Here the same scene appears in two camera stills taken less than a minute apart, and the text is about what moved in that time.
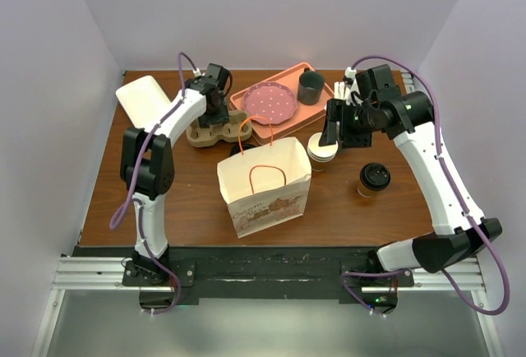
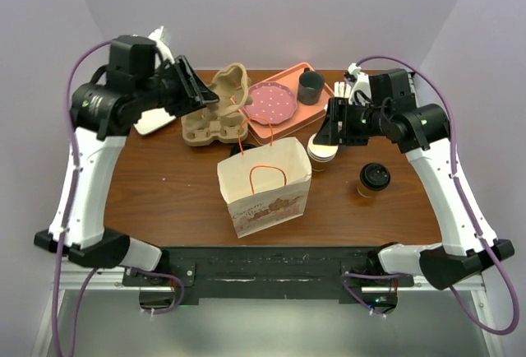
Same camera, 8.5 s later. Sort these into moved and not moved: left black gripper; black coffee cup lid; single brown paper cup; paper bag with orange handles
Moved: left black gripper
Not moved: black coffee cup lid; single brown paper cup; paper bag with orange handles
